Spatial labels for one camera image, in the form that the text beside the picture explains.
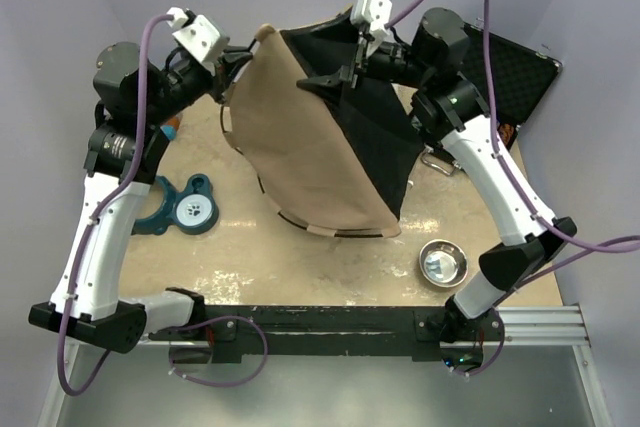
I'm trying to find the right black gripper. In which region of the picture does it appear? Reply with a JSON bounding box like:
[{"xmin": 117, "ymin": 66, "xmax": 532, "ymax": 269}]
[{"xmin": 300, "ymin": 3, "xmax": 434, "ymax": 107}]

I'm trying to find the tan black pet tent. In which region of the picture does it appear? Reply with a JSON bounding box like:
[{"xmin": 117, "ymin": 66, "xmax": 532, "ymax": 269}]
[{"xmin": 222, "ymin": 11, "xmax": 423, "ymax": 237}]

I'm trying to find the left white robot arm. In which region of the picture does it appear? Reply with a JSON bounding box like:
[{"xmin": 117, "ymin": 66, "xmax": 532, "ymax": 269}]
[{"xmin": 28, "ymin": 42, "xmax": 253, "ymax": 353}]

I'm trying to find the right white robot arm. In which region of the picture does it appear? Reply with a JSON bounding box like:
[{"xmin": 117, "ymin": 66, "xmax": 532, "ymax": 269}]
[{"xmin": 285, "ymin": 7, "xmax": 577, "ymax": 340}]

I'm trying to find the teal pet bowl holder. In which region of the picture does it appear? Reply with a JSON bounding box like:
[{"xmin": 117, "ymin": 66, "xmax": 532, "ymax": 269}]
[{"xmin": 132, "ymin": 173, "xmax": 220, "ymax": 236}]

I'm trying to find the steel pet bowl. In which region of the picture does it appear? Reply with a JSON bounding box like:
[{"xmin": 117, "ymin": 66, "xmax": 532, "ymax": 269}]
[{"xmin": 418, "ymin": 239, "xmax": 468, "ymax": 288}]

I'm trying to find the black poker chip case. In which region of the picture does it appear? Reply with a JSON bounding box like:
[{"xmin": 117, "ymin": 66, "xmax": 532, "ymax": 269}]
[{"xmin": 409, "ymin": 20, "xmax": 562, "ymax": 178}]

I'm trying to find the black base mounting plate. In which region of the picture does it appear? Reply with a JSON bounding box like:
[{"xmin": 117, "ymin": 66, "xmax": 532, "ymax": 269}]
[{"xmin": 151, "ymin": 305, "xmax": 505, "ymax": 363}]

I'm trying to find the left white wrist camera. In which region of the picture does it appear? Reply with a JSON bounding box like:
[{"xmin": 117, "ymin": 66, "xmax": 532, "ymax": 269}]
[{"xmin": 166, "ymin": 7, "xmax": 230, "ymax": 74}]

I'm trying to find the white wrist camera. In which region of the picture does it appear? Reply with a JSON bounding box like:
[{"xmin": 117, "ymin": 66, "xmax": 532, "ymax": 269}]
[
  {"xmin": 166, "ymin": 7, "xmax": 230, "ymax": 74},
  {"xmin": 350, "ymin": 0, "xmax": 392, "ymax": 40}
]

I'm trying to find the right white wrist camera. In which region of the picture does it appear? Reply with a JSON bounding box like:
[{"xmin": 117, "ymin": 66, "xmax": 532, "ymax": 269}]
[{"xmin": 350, "ymin": 0, "xmax": 392, "ymax": 40}]

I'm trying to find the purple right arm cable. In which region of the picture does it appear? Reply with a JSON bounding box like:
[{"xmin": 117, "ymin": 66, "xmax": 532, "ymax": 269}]
[{"xmin": 384, "ymin": 0, "xmax": 640, "ymax": 377}]

